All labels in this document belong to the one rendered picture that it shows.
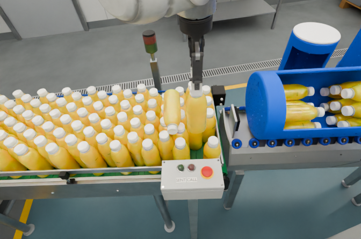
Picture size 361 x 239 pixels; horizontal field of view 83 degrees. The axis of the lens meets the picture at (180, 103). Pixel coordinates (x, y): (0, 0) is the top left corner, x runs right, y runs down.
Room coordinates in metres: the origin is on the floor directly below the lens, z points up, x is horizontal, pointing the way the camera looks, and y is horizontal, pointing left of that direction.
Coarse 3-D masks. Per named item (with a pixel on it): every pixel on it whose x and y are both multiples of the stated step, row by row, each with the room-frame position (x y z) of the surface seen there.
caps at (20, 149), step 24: (0, 96) 0.76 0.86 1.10; (24, 96) 0.74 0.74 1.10; (48, 96) 0.73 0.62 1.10; (72, 96) 0.72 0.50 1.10; (96, 120) 0.57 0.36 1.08; (120, 120) 0.56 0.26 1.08; (24, 144) 0.46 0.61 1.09; (48, 144) 0.45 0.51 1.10; (120, 144) 0.43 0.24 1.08; (144, 144) 0.42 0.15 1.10
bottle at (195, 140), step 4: (188, 132) 0.51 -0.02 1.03; (192, 136) 0.49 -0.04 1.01; (196, 136) 0.49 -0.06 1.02; (200, 136) 0.50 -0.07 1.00; (192, 140) 0.49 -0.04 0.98; (196, 140) 0.49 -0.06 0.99; (200, 140) 0.50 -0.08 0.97; (192, 144) 0.49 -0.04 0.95; (196, 144) 0.49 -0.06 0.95; (200, 144) 0.50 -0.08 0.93; (192, 148) 0.49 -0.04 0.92; (196, 148) 0.49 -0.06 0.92
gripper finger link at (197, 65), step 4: (200, 52) 0.39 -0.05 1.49; (192, 56) 0.39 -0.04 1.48; (200, 56) 0.39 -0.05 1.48; (192, 60) 0.39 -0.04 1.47; (196, 60) 0.40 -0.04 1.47; (200, 60) 0.39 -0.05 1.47; (192, 64) 0.39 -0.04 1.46; (196, 64) 0.39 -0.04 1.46; (200, 64) 0.39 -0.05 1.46; (192, 68) 0.40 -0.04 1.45; (196, 68) 0.39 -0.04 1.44; (200, 68) 0.39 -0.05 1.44; (192, 72) 0.40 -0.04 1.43; (196, 72) 0.40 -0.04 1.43; (200, 72) 0.39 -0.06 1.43; (192, 76) 0.41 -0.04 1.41; (196, 76) 0.40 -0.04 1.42; (200, 76) 0.40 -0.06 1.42; (192, 80) 0.40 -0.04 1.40; (196, 80) 0.40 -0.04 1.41; (200, 80) 0.40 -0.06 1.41
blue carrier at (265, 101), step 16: (256, 80) 0.62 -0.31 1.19; (272, 80) 0.56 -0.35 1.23; (288, 80) 0.69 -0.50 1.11; (304, 80) 0.69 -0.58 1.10; (320, 80) 0.69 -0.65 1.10; (336, 80) 0.68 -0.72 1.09; (352, 80) 0.68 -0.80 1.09; (256, 96) 0.58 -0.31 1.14; (272, 96) 0.50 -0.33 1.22; (320, 96) 0.66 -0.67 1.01; (256, 112) 0.53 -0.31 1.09; (272, 112) 0.45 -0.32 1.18; (256, 128) 0.49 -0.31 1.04; (272, 128) 0.43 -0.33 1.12; (320, 128) 0.42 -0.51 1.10; (336, 128) 0.42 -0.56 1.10; (352, 128) 0.41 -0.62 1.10
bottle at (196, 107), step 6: (204, 96) 0.45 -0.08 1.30; (186, 102) 0.44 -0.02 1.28; (192, 102) 0.43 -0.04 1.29; (198, 102) 0.43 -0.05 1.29; (204, 102) 0.43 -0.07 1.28; (186, 108) 0.44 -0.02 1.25; (192, 108) 0.42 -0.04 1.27; (198, 108) 0.42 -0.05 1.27; (204, 108) 0.43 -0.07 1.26; (186, 114) 0.44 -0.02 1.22; (192, 114) 0.42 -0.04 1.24; (198, 114) 0.42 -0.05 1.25; (204, 114) 0.43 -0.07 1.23; (192, 120) 0.42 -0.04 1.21; (198, 120) 0.42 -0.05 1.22; (204, 120) 0.43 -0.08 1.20; (192, 126) 0.42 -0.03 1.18; (198, 126) 0.42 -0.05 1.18; (204, 126) 0.43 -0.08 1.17; (192, 132) 0.42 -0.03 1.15; (198, 132) 0.42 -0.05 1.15
